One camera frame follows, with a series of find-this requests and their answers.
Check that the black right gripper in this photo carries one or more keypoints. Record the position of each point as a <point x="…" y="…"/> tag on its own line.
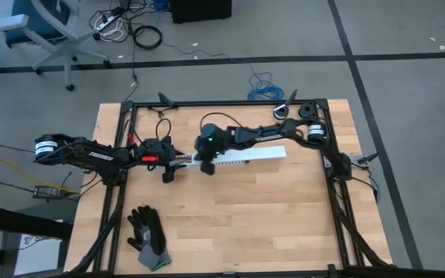
<point x="216" y="141"/>

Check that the white power strip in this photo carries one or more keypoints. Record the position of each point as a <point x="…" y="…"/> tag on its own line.
<point x="104" y="22"/>

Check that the black desk edge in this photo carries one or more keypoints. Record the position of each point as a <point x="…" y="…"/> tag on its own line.
<point x="21" y="224"/>

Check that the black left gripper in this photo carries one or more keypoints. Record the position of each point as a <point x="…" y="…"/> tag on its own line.
<point x="155" y="152"/>

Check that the white duct cover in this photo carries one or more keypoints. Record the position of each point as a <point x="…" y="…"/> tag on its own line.
<point x="261" y="153"/>

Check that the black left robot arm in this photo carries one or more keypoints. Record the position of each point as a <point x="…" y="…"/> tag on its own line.
<point x="99" y="156"/>

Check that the black angled frame strut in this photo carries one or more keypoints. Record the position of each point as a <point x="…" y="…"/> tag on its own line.
<point x="292" y="96"/>
<point x="165" y="99"/>

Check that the black grey work glove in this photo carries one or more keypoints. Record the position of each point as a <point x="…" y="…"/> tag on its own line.
<point x="155" y="256"/>
<point x="147" y="222"/>

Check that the black box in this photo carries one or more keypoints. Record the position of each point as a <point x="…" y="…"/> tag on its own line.
<point x="199" y="9"/>

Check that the black power adapter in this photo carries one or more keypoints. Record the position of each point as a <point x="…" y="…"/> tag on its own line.
<point x="46" y="192"/>

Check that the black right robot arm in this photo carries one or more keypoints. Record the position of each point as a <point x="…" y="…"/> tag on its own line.
<point x="269" y="133"/>

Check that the teal office chair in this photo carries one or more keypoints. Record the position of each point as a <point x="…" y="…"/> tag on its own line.
<point x="66" y="38"/>

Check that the black spool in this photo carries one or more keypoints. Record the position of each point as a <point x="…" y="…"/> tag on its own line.
<point x="305" y="110"/>

